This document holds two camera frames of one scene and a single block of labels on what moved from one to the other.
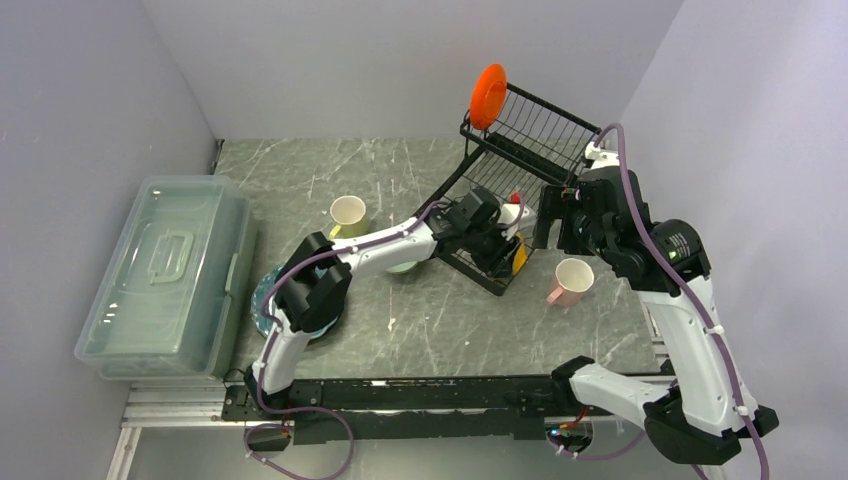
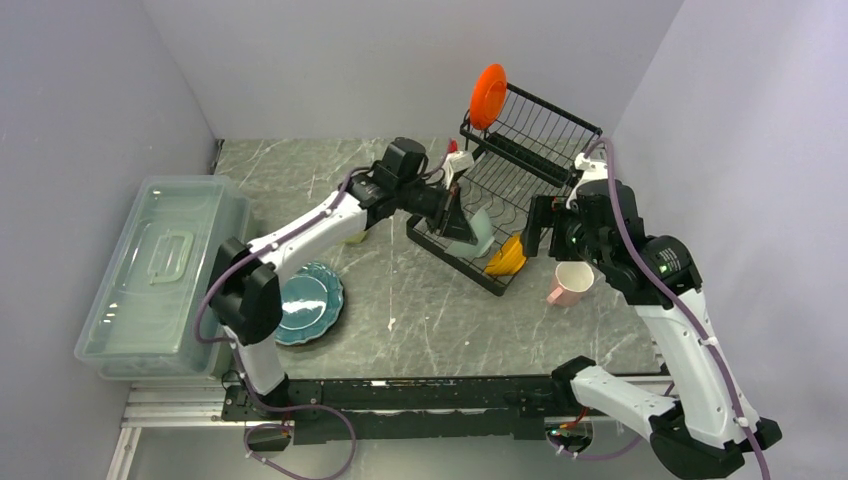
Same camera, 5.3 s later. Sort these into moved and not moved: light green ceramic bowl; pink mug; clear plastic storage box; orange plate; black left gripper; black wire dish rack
Moved: light green ceramic bowl; black left gripper
Not moved: black wire dish rack; clear plastic storage box; orange plate; pink mug
